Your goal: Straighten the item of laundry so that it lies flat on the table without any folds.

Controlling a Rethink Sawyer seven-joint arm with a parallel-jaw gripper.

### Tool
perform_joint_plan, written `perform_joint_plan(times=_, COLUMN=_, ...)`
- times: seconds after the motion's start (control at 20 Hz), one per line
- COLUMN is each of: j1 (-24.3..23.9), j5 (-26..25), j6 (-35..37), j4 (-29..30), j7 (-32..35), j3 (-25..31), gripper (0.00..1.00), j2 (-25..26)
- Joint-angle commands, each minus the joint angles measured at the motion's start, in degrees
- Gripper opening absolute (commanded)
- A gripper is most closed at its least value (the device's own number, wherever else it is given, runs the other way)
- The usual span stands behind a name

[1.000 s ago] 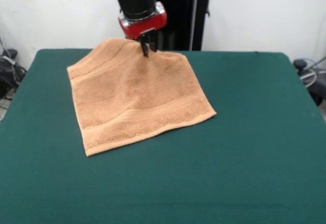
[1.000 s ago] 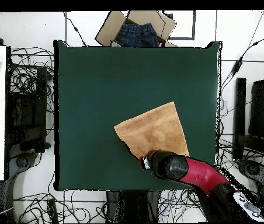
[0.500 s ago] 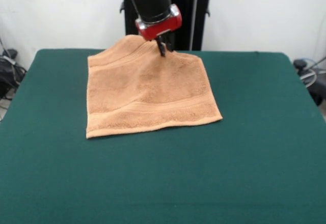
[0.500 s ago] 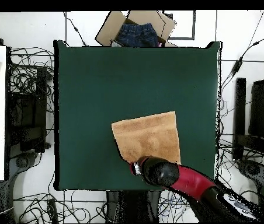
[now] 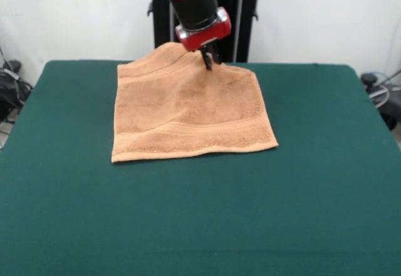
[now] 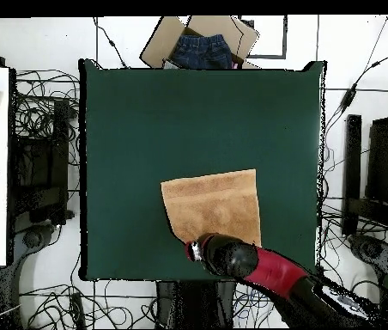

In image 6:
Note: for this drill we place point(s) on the brown cardboard box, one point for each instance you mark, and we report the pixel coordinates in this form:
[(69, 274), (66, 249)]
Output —
[(159, 44)]

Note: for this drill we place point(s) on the orange terry towel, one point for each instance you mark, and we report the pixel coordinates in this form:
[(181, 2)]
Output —
[(214, 206)]

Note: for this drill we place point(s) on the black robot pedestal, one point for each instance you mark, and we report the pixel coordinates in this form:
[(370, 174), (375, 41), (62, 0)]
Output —
[(187, 302)]

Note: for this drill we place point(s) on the blue denim jeans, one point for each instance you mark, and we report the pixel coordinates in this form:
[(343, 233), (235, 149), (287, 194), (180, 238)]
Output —
[(201, 51)]

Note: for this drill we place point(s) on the dark green table cloth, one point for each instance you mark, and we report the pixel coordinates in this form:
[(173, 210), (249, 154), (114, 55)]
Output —
[(180, 120)]

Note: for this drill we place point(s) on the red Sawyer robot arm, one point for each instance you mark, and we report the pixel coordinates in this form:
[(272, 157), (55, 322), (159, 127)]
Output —
[(273, 271)]

